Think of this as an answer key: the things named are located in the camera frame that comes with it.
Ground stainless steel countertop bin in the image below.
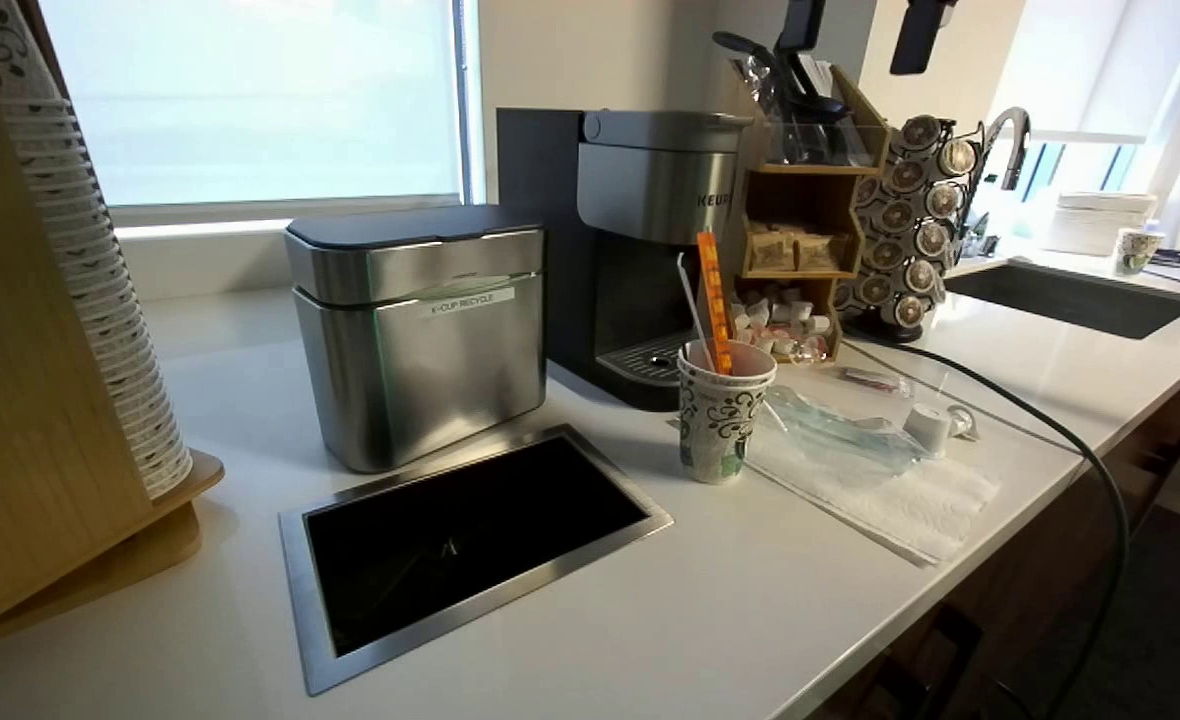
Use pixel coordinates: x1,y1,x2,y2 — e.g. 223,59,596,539
279,229,548,476

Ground black power cable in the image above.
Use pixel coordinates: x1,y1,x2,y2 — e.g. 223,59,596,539
865,335,1137,720

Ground white ribbed counter mat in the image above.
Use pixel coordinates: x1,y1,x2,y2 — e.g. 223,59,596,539
745,338,1089,573

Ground dark curved sink faucet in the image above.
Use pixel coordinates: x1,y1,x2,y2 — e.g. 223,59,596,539
952,103,1036,262

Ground grey black coffee maker lid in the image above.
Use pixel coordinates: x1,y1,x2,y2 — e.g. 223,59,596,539
576,107,751,156

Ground orange stirrer stick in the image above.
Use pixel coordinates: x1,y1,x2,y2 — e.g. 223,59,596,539
691,229,741,376

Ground window with white blind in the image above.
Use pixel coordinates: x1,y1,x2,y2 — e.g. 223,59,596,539
1009,0,1180,201

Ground steel framed countertop trash chute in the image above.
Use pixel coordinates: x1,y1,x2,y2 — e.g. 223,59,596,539
275,418,678,700

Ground black undermount sink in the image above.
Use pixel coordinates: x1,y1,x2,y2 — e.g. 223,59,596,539
941,257,1180,343

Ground brown sugar packets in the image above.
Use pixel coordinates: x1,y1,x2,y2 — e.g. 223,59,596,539
741,218,846,281

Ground wooden condiment organizer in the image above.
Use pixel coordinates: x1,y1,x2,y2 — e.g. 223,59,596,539
727,59,888,367

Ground dark grey bin lid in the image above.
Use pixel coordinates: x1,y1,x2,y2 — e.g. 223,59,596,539
279,201,548,257

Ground black steel coffee maker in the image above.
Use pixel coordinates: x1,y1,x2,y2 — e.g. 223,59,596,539
491,103,751,412

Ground coffee pod carousel rack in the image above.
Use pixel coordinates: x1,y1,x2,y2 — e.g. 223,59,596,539
837,110,989,347

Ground wooden counter cabinet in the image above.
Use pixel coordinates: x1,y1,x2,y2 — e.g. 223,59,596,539
809,355,1180,720

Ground stack of white napkins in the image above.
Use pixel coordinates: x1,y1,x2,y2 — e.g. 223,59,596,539
1039,189,1165,261

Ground wooden cup dispenser stand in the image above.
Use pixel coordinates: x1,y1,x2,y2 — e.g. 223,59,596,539
0,0,230,651

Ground white stirrer stick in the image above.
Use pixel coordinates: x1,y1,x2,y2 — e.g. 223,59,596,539
673,249,715,355

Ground patterned paper cup with stirrers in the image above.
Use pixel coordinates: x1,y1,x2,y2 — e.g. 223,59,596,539
673,335,779,488

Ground large bright window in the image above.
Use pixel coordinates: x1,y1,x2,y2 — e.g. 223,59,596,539
34,0,490,229

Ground small patterned paper cup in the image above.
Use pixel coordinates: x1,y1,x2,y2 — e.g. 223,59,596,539
1112,218,1168,281

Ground tall stack of paper cups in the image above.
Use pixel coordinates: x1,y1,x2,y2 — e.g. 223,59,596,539
0,0,195,504

